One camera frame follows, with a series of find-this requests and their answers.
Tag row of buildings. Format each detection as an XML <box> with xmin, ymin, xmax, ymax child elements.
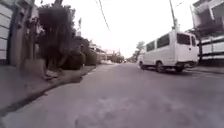
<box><xmin>88</xmin><ymin>41</ymin><xmax>126</xmax><ymax>65</ymax></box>

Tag row of bushes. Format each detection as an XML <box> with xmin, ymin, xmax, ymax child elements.
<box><xmin>61</xmin><ymin>36</ymin><xmax>99</xmax><ymax>71</ymax></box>

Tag grey asphalt road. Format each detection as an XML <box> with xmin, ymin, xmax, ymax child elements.
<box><xmin>0</xmin><ymin>62</ymin><xmax>224</xmax><ymax>128</ymax></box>

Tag white van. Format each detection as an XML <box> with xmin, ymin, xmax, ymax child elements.
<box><xmin>137</xmin><ymin>30</ymin><xmax>200</xmax><ymax>74</ymax></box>

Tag dark tree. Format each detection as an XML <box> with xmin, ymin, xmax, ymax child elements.
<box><xmin>36</xmin><ymin>3</ymin><xmax>78</xmax><ymax>79</ymax></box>

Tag utility pole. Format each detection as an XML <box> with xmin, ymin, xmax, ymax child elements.
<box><xmin>168</xmin><ymin>0</ymin><xmax>179</xmax><ymax>33</ymax></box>

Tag dark concrete kerb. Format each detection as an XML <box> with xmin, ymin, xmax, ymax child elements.
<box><xmin>0</xmin><ymin>64</ymin><xmax>101</xmax><ymax>118</ymax></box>

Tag grey concrete pavement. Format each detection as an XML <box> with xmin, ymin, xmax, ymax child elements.
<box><xmin>0</xmin><ymin>64</ymin><xmax>98</xmax><ymax>113</ymax></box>

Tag building with striped fence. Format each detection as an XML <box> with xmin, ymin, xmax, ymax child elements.
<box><xmin>186</xmin><ymin>0</ymin><xmax>224</xmax><ymax>68</ymax></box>

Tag pale building with gate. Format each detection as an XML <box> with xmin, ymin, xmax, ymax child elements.
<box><xmin>0</xmin><ymin>0</ymin><xmax>43</xmax><ymax>68</ymax></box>

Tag overhead wires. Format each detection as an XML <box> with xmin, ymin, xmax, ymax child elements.
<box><xmin>94</xmin><ymin>0</ymin><xmax>112</xmax><ymax>33</ymax></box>

